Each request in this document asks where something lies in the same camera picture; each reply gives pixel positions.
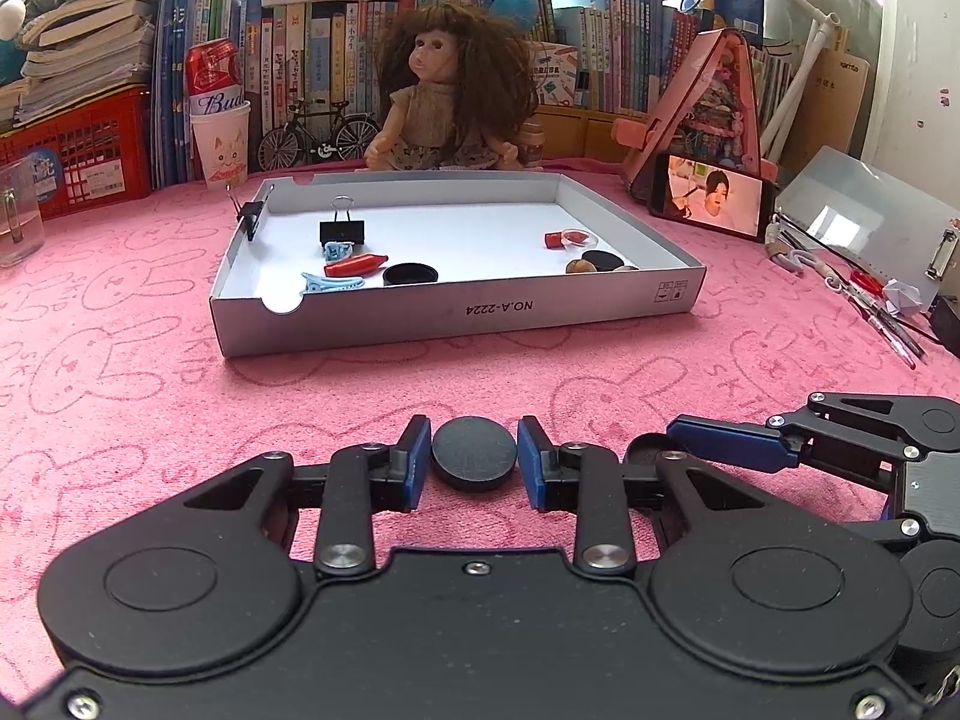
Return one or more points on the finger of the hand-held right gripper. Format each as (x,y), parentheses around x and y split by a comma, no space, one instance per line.
(727,441)
(904,532)

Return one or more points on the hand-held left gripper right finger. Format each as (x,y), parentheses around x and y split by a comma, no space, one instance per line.
(534,465)

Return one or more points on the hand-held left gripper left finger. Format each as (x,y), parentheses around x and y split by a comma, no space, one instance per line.
(415,465)

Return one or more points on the black round lid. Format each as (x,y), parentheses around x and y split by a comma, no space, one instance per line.
(475,454)

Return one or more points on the black shallow rimmed lid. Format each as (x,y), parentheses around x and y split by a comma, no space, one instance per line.
(646,450)

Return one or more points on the black deep cap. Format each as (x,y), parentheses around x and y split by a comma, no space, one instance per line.
(410,274)

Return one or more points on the blue hair clip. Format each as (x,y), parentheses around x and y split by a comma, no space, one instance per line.
(337,249)
(330,283)

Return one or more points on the brown nut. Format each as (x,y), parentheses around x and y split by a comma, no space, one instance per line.
(579,268)

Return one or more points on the black binder clip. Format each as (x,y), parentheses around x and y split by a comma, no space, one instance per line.
(343,229)
(251,214)

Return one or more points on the black pen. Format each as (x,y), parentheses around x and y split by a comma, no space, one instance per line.
(904,334)

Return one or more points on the pink rabbit-print cloth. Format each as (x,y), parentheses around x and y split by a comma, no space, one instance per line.
(225,405)

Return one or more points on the black rectangular block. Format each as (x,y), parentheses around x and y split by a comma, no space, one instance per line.
(946,326)

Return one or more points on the red scissors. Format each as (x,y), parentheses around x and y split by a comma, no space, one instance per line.
(868,281)

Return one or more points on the crumpled white paper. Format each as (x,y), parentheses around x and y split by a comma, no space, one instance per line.
(907,296)

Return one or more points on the smartphone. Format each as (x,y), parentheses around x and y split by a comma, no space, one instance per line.
(712,199)

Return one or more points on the clear plastic clipboard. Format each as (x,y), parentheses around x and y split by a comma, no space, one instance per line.
(862,210)

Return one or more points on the small jar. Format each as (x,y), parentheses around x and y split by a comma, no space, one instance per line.
(531,146)

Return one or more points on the wooden drawer box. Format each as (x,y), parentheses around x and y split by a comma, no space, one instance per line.
(592,135)

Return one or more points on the pink house-shaped stand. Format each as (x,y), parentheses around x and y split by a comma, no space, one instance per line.
(712,105)

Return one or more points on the miniature black bicycle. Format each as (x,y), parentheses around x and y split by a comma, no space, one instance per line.
(315,139)

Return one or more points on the row of thin booklets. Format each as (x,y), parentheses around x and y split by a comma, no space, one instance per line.
(772,97)

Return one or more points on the brown cardboard box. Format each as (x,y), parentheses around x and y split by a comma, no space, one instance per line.
(832,105)

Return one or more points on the white paper cup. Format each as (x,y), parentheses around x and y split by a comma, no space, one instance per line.
(221,150)

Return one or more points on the white plastic pipe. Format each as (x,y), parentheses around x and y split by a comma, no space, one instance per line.
(799,75)

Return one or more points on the brown-haired doll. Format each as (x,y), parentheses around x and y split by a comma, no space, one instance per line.
(450,90)

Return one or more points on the colourful printed carton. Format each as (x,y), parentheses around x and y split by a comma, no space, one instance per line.
(555,75)

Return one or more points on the row of upright books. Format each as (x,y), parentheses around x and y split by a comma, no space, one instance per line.
(315,52)

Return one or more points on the red beverage can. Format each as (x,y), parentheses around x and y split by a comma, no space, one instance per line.
(214,75)

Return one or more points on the red plastic crate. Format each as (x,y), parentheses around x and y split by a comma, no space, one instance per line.
(90,157)

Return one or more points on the clear glass mug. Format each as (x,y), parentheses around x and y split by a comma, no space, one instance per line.
(19,217)

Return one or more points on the stack of flat books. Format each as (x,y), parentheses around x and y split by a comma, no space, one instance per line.
(90,37)

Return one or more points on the blue penguin plush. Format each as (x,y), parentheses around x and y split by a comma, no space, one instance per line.
(11,37)

